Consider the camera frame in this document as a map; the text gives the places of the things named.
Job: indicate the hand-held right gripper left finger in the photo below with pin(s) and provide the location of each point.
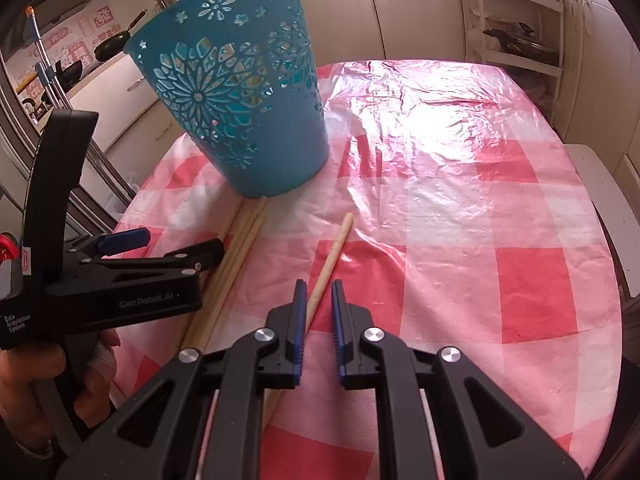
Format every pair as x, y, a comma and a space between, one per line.
300, 330

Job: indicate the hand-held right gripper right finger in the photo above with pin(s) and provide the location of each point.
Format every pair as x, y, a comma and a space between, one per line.
340, 332

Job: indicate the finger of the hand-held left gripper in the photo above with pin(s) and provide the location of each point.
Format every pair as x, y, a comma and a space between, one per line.
125, 240
165, 262

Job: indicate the wooden chopstick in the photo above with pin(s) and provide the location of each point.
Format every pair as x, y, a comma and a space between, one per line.
212, 285
330, 265
239, 260
227, 265

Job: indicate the blue cutout plastic basket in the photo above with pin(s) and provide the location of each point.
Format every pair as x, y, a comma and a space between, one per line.
280, 150

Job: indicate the person's left hand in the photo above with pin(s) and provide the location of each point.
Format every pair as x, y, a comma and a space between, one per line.
30, 366

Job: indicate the cream drawer cabinet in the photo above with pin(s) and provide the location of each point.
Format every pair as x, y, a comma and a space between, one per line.
135, 105

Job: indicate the pink checked tablecloth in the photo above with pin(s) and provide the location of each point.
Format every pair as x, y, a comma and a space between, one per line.
450, 210

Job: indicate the black wok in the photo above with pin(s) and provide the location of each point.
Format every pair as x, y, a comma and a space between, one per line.
69, 72

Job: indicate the black frying pan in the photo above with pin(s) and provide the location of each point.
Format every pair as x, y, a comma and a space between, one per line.
110, 46

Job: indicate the cream door cabinet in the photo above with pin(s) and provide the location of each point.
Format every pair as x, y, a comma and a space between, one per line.
400, 10

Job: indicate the dark cooking pot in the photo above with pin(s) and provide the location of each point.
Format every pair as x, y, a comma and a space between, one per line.
530, 51

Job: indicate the white shelf rack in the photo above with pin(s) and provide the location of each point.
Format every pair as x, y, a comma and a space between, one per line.
545, 5

